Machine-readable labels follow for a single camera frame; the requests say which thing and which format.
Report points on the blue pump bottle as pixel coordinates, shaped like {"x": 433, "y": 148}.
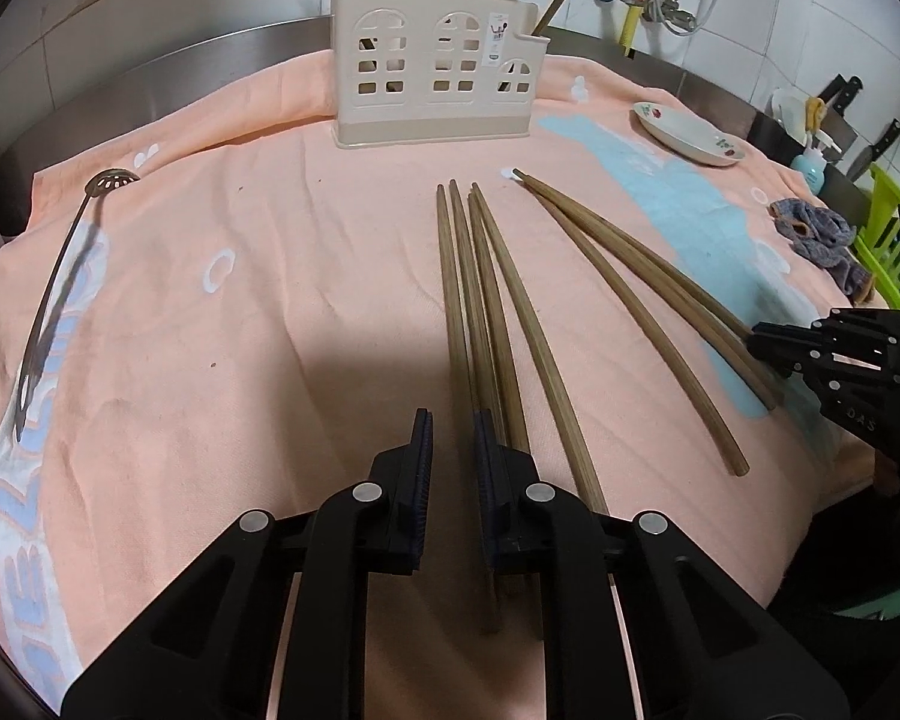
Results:
{"x": 810, "y": 169}

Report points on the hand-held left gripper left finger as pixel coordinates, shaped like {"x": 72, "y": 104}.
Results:
{"x": 420, "y": 465}

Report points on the metal slotted skimmer spoon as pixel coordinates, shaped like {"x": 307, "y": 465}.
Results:
{"x": 109, "y": 181}

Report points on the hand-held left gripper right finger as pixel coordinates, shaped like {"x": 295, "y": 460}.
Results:
{"x": 484, "y": 465}

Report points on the long wooden chopstick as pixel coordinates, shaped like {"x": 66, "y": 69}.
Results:
{"x": 453, "y": 292}
{"x": 474, "y": 292}
{"x": 675, "y": 375}
{"x": 493, "y": 292}
{"x": 525, "y": 315}
{"x": 630, "y": 247}

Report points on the white floral plate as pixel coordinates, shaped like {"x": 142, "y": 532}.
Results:
{"x": 682, "y": 135}

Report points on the white cup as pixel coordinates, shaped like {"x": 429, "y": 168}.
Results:
{"x": 786, "y": 109}

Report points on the peach printed towel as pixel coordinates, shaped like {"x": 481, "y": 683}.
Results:
{"x": 270, "y": 360}

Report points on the green plastic dish rack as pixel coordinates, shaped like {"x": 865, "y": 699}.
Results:
{"x": 881, "y": 202}

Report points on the cream plastic utensil holder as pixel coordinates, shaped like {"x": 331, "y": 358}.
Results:
{"x": 420, "y": 127}

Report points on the grey crumpled cloth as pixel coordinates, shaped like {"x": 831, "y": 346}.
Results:
{"x": 817, "y": 236}

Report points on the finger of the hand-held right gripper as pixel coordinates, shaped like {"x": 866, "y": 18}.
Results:
{"x": 765, "y": 341}
{"x": 862, "y": 326}

